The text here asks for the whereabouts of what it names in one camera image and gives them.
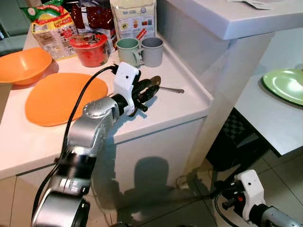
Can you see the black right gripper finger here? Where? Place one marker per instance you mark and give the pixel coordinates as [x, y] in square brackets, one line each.
[226, 204]
[219, 185]

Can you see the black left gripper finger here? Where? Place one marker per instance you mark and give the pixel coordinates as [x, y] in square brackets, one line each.
[151, 88]
[149, 99]

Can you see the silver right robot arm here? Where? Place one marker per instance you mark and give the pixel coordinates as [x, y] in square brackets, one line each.
[279, 220]

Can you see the grey mug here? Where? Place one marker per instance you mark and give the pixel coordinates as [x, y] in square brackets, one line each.
[152, 53]

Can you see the pale green mug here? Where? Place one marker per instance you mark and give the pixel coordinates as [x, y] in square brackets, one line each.
[127, 52]

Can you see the black stool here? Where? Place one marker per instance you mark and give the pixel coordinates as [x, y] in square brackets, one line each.
[236, 142]

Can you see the red instant noodle cup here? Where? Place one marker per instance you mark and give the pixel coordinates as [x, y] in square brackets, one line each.
[90, 52]

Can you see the cream food package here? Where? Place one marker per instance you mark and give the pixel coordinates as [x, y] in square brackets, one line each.
[132, 19]

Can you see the orange flat plate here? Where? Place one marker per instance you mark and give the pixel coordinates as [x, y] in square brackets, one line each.
[57, 99]

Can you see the dark red snack bag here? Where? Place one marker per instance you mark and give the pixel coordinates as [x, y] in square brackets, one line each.
[97, 19]

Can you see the yellow noodle multipack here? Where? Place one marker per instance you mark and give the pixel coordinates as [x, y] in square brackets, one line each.
[49, 33]

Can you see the orange bowl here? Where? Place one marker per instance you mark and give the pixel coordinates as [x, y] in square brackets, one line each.
[23, 66]

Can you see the green plate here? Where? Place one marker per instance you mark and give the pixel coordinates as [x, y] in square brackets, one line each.
[286, 85]

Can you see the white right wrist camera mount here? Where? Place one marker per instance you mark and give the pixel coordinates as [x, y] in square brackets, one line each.
[251, 189]

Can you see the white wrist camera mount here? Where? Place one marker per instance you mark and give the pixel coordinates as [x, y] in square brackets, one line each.
[125, 78]
[251, 189]

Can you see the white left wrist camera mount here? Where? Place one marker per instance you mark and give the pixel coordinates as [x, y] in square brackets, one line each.
[125, 78]

